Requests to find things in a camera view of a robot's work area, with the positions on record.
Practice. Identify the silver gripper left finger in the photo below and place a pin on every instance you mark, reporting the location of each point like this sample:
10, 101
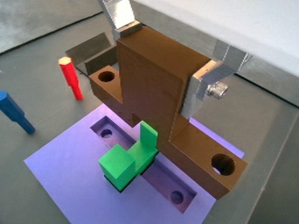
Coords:
121, 17

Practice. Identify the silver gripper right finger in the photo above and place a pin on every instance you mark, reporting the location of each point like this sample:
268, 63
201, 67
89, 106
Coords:
206, 83

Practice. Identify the brown T-shaped block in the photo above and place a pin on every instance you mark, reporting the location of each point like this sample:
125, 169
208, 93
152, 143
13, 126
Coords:
145, 91

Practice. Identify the purple board with slot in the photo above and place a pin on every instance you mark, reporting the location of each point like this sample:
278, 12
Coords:
161, 197

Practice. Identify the red peg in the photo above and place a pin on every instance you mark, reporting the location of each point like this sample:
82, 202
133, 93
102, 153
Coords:
72, 77

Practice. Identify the green U-shaped block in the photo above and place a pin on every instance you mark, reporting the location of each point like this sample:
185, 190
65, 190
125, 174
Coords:
124, 164

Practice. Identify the blue peg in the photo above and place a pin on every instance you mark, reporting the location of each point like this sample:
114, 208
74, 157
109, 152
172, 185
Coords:
14, 112

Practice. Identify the black angle bracket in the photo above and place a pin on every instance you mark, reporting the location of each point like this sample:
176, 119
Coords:
94, 54

